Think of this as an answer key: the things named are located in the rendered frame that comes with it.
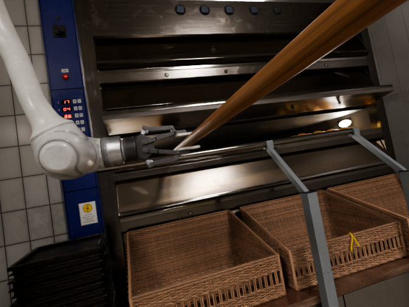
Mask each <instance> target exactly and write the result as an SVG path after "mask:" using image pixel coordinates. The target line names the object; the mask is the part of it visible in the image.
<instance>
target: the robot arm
mask: <svg viewBox="0 0 409 307"><path fill-rule="evenodd" d="M0 56H1V58H2V60H3V62H4V64H5V67H6V70H7V72H8V75H9V77H10V80H11V82H12V85H13V88H14V90H15V93H16V95H17V98H18V100H19V102H20V104H21V107H22V109H23V111H24V113H25V115H26V117H27V119H28V121H29V123H30V125H31V128H32V135H31V137H30V140H29V142H30V144H31V146H32V149H33V154H34V159H35V162H36V164H37V166H38V168H39V169H40V170H41V171H42V172H43V173H44V174H46V175H47V176H49V177H52V178H55V179H59V180H72V179H75V178H79V177H81V176H83V175H85V174H89V173H92V172H95V171H97V170H99V169H102V168H109V167H112V166H116V165H120V164H124V163H125V161H124V160H126V161H127V162H129V161H137V160H142V161H145V162H146V163H147V165H148V168H151V167H152V166H154V165H156V164H162V163H168V162H171V161H177V160H178V159H179V155H181V154H187V153H189V150H191V149H198V148H200V145H198V146H190V147H182V148H179V149H178V150H160V149H155V147H154V143H155V142H157V141H160V140H162V139H166V138H169V137H171V136H175V137H176V138H177V137H183V136H189V135H190V134H191V132H187V133H186V130H175V129H174V126H172V125H166V126H157V127H148V126H145V125H143V126H142V132H141V134H139V135H138V136H131V137H126V138H123V140H121V138H120V136H112V137H107V138H106V137H104V138H91V137H88V136H86V135H85V134H84V133H83V132H82V131H81V130H80V129H79V128H78V127H77V125H76V124H75V123H74V121H73V120H68V119H65V118H62V117H61V116H60V115H59V114H58V113H57V112H56V111H55V110H54V109H53V108H52V106H51V104H50V103H49V101H48V100H47V99H46V97H45V95H44V93H43V90H42V88H41V85H40V83H39V80H38V77H37V75H36V73H35V70H34V68H33V65H32V62H31V60H30V58H29V55H28V53H27V51H26V49H25V47H24V46H23V44H22V42H21V40H20V38H19V36H18V34H17V31H16V29H15V27H14V25H13V23H12V20H11V18H10V16H9V13H8V11H7V8H6V6H5V3H4V1H3V0H0ZM169 130H170V131H171V132H169V133H165V134H163V135H160V136H156V137H153V138H149V137H148V136H146V135H144V134H145V133H148V132H161V131H169ZM153 154H165V155H175V156H174V157H171V158H165V159H162V160H156V161H153V160H148V159H149V158H150V157H151V156H152V155H153Z"/></svg>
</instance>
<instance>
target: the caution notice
mask: <svg viewBox="0 0 409 307"><path fill-rule="evenodd" d="M79 212H80V221H81V226H82V225H88V224H94V223H98V220H97V211H96V203H95V201H92V202H86V203H80V204H79Z"/></svg>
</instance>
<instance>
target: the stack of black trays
mask: <svg viewBox="0 0 409 307"><path fill-rule="evenodd" d="M105 235H106V232H103V233H98V234H95V235H90V236H85V237H81V238H76V239H71V240H68V241H63V242H58V243H54V244H49V245H44V246H41V247H36V248H34V249H33V250H32V251H31V252H29V253H28V254H26V255H25V256H24V257H22V258H21V259H19V260H18V261H17V262H15V263H14V264H12V265H11V266H10V267H9V268H7V272H11V271H12V273H11V274H10V275H9V277H11V276H14V279H13V280H12V281H10V282H9V283H8V284H7V285H9V284H13V288H12V289H11V290H10V291H9V292H8V293H11V292H14V296H13V297H12V298H11V299H14V298H16V300H15V301H14V302H13V304H12V305H11V306H10V307H113V305H114V293H115V290H113V288H114V285H112V281H113V279H111V277H112V274H111V273H112V269H110V267H111V264H108V263H109V257H110V253H107V252H108V249H109V248H107V245H108V242H106V240H107V237H106V238H105ZM105 242H106V243H105Z"/></svg>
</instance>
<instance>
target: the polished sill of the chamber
mask: <svg viewBox="0 0 409 307"><path fill-rule="evenodd" d="M378 133H382V129H381V127H379V128H375V129H367V130H360V135H361V136H366V135H373V134H378ZM346 138H352V137H351V136H348V135H342V136H335V137H330V138H323V139H315V140H310V141H303V142H298V143H290V144H283V145H278V146H274V150H278V149H285V148H289V147H296V146H304V145H308V144H316V143H323V142H328V141H335V140H339V139H346ZM258 152H266V150H263V148H258V149H251V150H243V151H239V152H231V153H224V154H219V155H211V156H207V157H200V158H192V159H187V160H180V161H172V162H168V163H162V164H156V165H154V166H152V167H151V168H148V166H140V167H136V168H128V169H121V170H116V171H112V172H113V175H120V174H127V173H132V172H139V171H146V170H151V169H158V168H166V167H170V166H178V165H182V164H189V163H196V162H201V161H208V160H216V159H220V158H228V157H235V156H239V155H246V154H254V153H258Z"/></svg>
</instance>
